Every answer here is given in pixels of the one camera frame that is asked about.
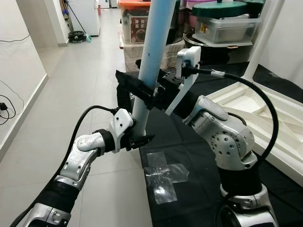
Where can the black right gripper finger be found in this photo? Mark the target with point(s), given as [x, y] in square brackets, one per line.
[135, 90]

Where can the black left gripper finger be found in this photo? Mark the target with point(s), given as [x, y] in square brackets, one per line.
[134, 134]
[142, 142]

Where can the cream plastic children table top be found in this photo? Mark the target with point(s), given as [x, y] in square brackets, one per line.
[246, 101]

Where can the cloth covered bench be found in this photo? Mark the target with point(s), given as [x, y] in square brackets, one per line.
[173, 56]

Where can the clear tape patch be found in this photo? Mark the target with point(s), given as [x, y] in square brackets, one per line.
[165, 177]

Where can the black round bowl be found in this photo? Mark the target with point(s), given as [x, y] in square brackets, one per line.
[213, 53]

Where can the storage box with orange lid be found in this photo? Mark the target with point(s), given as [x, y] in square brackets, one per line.
[135, 23]

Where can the black bag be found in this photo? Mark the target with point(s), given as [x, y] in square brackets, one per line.
[174, 23]

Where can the black table cloth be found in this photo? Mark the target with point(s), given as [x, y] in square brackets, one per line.
[203, 189]

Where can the clear plastic storage box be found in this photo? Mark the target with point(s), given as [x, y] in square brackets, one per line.
[227, 30]

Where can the white appliance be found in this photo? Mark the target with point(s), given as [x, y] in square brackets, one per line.
[87, 16]

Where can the broom with teal head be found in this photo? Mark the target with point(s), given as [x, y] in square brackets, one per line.
[78, 21]

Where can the green round lid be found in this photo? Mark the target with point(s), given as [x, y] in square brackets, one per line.
[220, 9]

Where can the black power adapter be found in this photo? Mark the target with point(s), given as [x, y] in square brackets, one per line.
[3, 106]

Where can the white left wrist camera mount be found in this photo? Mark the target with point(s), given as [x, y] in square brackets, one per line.
[120, 125]

